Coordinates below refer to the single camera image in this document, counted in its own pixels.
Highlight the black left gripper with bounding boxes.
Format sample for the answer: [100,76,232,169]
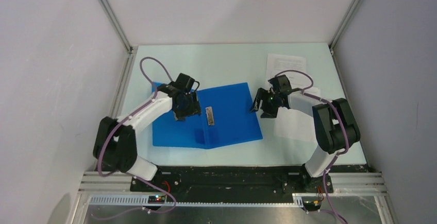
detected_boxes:
[173,90,201,122]

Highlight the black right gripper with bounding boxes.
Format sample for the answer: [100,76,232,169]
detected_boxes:
[248,88,279,119]

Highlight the blue plastic folder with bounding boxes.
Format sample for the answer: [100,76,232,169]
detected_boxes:
[152,82,263,149]

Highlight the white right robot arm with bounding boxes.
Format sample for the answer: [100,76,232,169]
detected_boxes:
[249,71,361,192]

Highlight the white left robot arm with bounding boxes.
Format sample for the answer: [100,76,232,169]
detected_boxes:
[93,73,201,191]

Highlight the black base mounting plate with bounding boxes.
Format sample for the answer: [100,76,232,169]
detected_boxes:
[151,166,333,203]

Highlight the left controller board with leds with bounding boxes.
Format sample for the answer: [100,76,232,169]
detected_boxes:
[147,195,166,204]

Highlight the controller board with leds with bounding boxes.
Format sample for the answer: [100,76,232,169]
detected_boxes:
[147,195,166,204]
[301,200,321,212]

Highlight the right controller board with leds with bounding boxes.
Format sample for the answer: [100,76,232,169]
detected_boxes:
[301,200,321,212]

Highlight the grey slotted cable duct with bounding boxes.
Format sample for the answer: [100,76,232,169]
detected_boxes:
[89,195,303,208]

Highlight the left aluminium frame post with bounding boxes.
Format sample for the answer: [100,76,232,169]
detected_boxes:
[98,0,133,54]

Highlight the aluminium frame post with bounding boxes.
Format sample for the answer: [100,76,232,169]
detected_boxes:
[98,0,133,54]
[329,0,364,54]

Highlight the right aluminium frame post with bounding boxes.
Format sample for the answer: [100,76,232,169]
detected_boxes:
[329,0,364,54]

